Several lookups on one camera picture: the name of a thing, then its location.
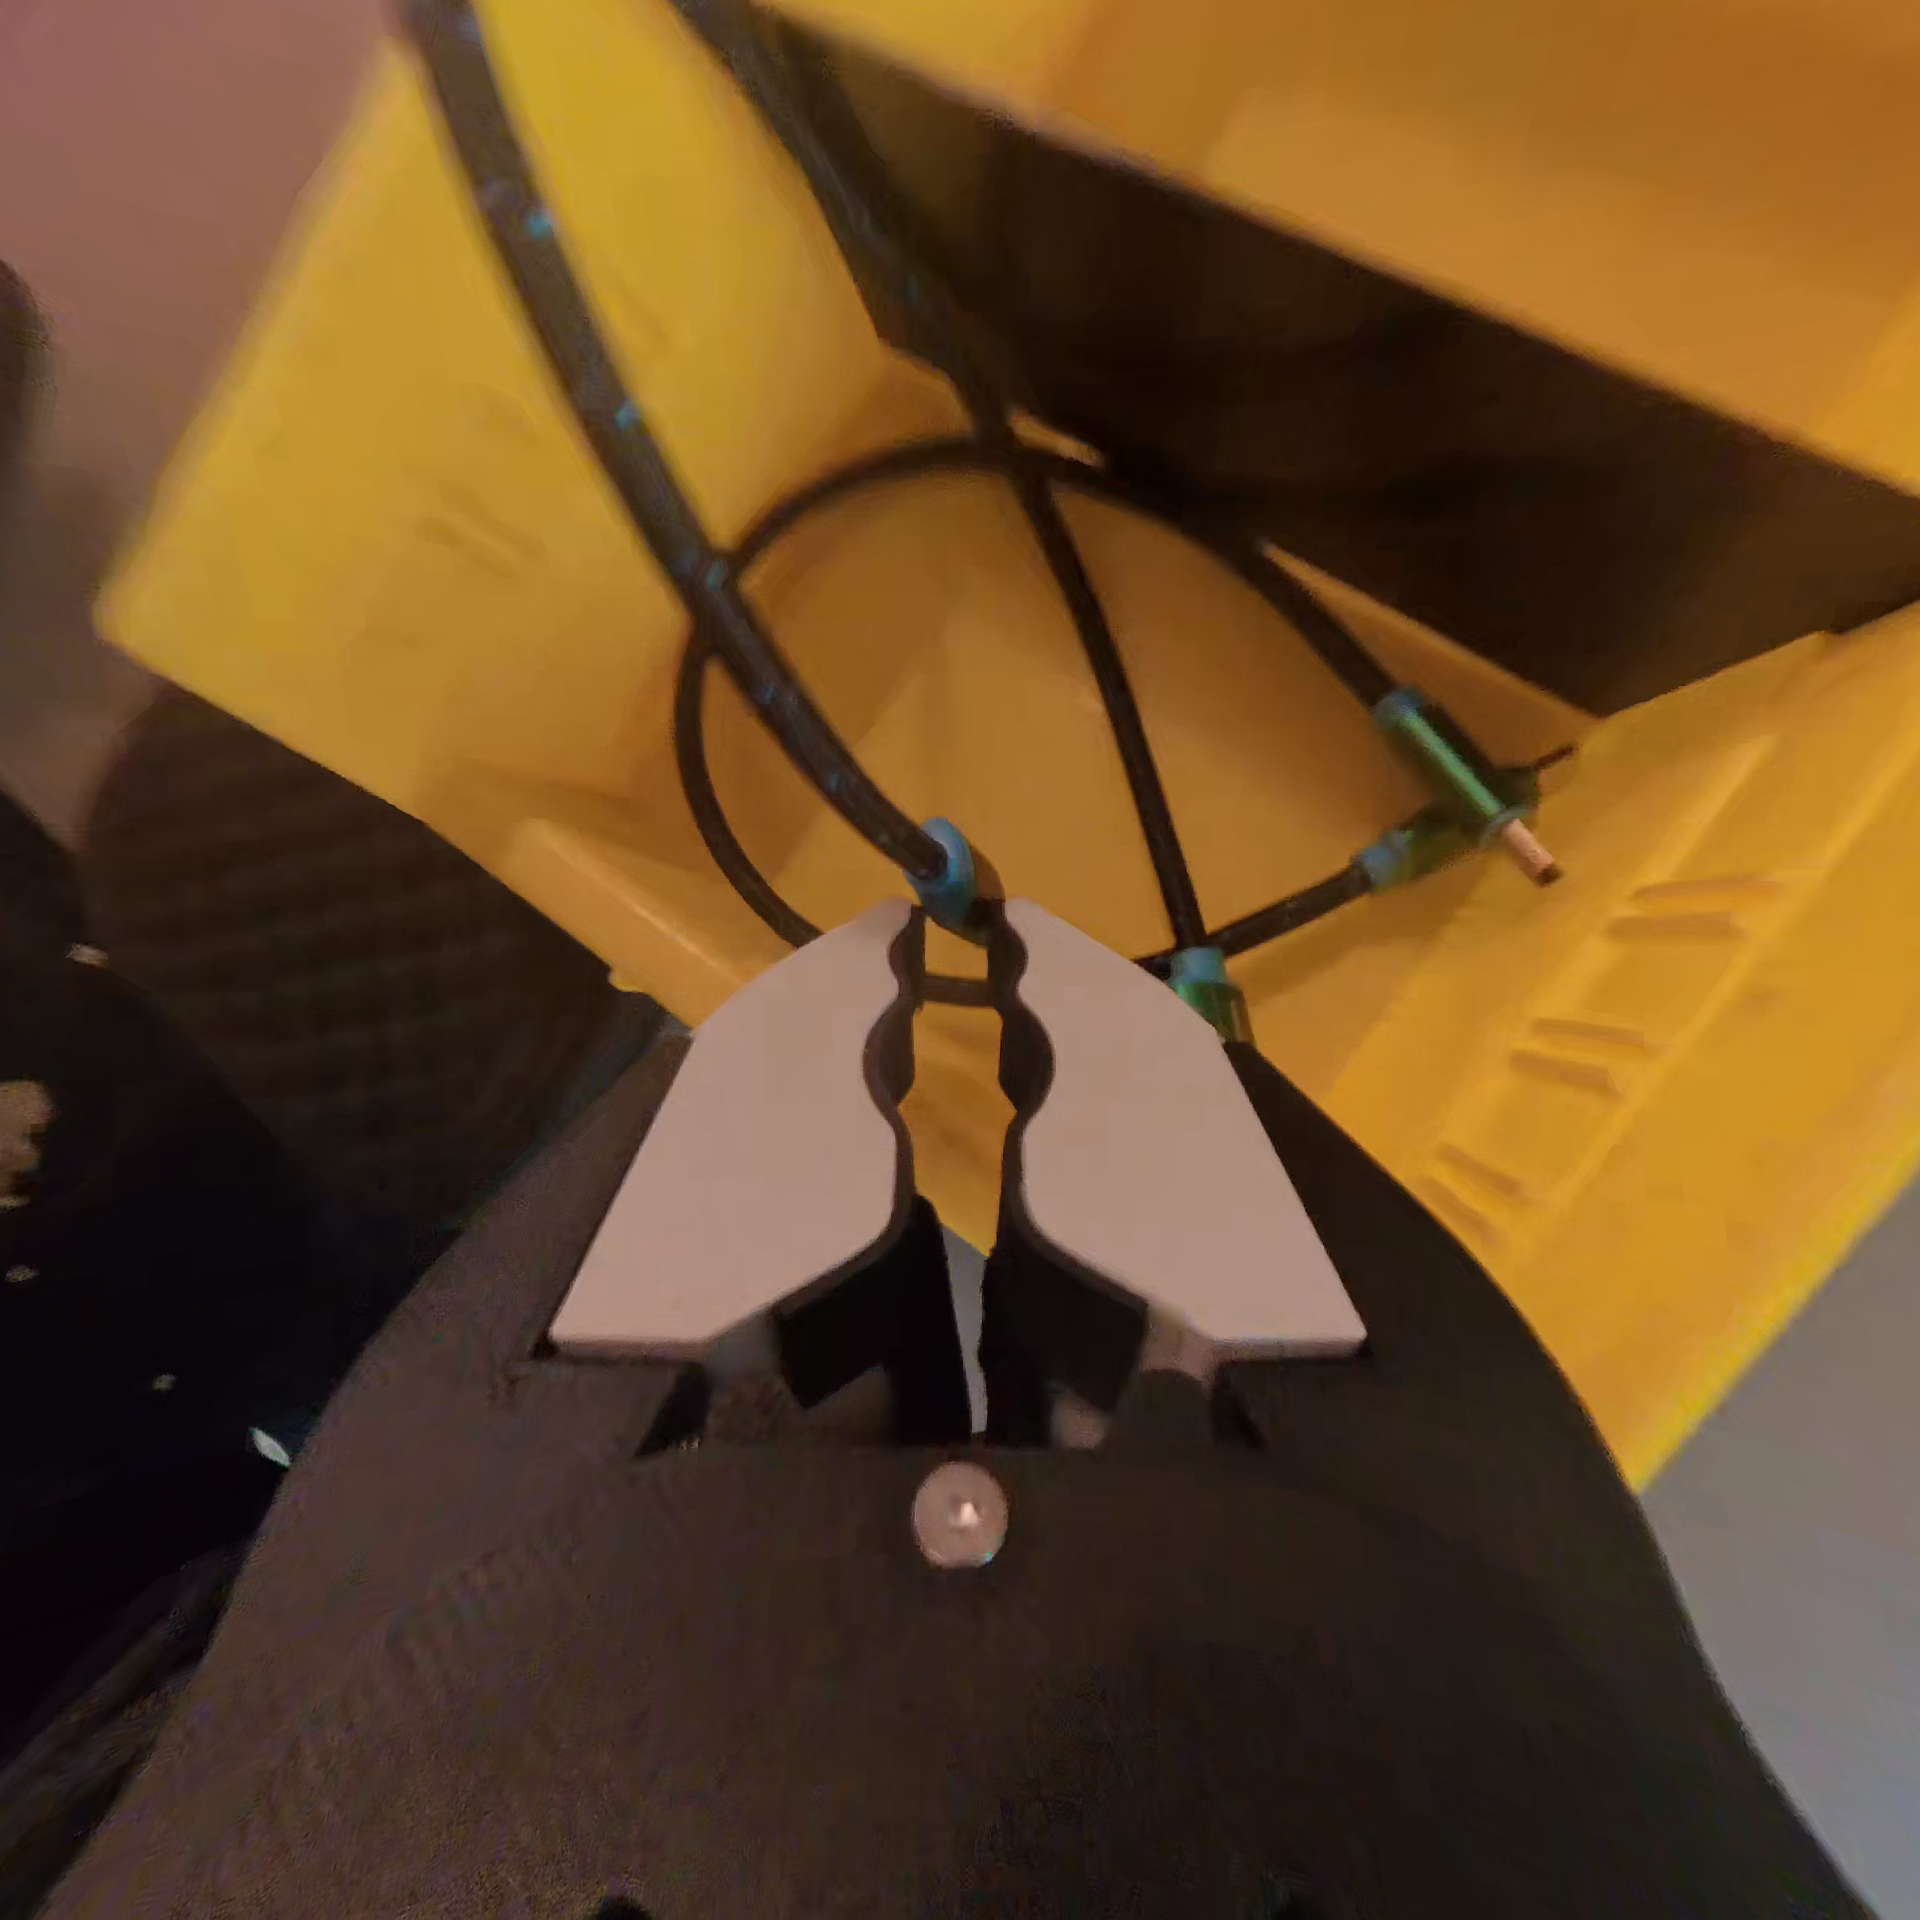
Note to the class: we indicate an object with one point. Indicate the yellow plastic bin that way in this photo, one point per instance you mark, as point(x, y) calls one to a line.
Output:
point(450, 571)

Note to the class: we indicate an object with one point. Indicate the black padded armrest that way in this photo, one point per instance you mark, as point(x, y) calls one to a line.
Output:
point(376, 974)

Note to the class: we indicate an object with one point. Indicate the person's dark printed clothing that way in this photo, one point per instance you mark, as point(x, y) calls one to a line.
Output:
point(119, 1202)

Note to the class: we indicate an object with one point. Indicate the black bin divider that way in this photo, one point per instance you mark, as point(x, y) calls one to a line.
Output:
point(1350, 422)

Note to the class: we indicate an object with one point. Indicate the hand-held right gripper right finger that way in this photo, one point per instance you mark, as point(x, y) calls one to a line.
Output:
point(1185, 1185)

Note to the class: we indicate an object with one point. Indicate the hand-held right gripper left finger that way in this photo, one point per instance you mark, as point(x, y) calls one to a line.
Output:
point(735, 1185)

